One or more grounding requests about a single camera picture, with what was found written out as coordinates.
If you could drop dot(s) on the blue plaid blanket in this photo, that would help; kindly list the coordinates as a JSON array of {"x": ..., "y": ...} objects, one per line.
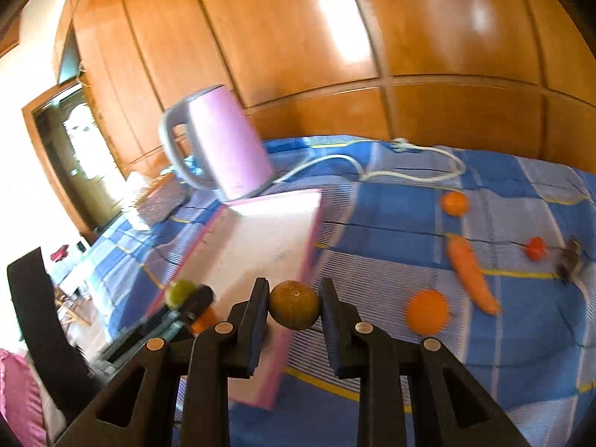
[{"x": 396, "y": 251}]

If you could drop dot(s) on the black chair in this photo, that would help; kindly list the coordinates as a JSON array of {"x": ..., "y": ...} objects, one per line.
[{"x": 46, "y": 326}]

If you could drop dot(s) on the wooden glass door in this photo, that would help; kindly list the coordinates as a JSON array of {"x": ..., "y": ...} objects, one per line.
[{"x": 70, "y": 149}]

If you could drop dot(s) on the white power plug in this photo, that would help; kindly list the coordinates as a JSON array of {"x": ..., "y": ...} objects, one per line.
[{"x": 399, "y": 143}]

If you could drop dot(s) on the pink shallow box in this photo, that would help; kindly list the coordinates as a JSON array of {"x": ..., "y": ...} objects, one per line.
[{"x": 265, "y": 242}]

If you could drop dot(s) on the small red tomato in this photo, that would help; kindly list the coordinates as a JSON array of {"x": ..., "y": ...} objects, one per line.
[{"x": 535, "y": 247}]

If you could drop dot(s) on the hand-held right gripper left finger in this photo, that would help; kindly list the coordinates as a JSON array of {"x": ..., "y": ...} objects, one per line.
[{"x": 258, "y": 335}]

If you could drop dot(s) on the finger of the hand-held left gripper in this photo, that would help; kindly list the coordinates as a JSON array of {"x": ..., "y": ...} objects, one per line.
[{"x": 201, "y": 299}]

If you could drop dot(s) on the silver embossed tissue box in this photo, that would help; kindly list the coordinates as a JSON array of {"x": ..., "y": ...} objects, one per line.
[{"x": 160, "y": 200}]

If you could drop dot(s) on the pink cloth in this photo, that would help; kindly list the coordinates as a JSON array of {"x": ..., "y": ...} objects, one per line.
[{"x": 18, "y": 400}]

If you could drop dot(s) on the wooden chair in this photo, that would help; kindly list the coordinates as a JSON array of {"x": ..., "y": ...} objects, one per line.
[{"x": 72, "y": 309}]

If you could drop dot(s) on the orange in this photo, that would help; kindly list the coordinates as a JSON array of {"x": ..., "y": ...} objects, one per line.
[
  {"x": 203, "y": 325},
  {"x": 427, "y": 312},
  {"x": 454, "y": 203}
]

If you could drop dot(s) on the pink electric kettle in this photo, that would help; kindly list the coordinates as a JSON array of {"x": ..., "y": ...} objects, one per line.
[{"x": 228, "y": 149}]

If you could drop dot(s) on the wooden wardrobe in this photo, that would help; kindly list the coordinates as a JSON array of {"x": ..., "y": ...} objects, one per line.
[{"x": 302, "y": 32}]

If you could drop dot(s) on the small dark block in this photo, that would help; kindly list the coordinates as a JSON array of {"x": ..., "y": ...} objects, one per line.
[{"x": 569, "y": 261}]

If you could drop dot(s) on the brown round fruit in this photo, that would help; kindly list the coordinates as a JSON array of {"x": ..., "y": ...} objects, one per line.
[{"x": 294, "y": 305}]

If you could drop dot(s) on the red cloth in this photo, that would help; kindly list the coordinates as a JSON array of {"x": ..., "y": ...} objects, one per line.
[{"x": 60, "y": 254}]

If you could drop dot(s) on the green lime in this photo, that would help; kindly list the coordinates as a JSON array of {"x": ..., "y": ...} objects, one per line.
[{"x": 179, "y": 294}]

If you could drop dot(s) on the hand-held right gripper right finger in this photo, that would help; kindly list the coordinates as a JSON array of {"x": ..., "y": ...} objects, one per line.
[{"x": 333, "y": 340}]

